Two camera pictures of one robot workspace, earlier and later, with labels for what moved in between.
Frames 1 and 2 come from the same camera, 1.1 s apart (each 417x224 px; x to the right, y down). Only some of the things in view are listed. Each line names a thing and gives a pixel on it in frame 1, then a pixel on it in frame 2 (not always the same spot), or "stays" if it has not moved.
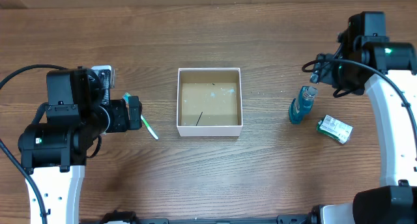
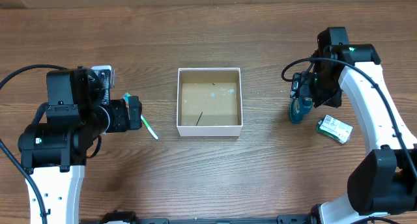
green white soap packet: (335, 128) stays
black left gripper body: (133, 112) stays
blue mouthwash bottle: (302, 105) stays
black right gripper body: (322, 71) → (308, 96)
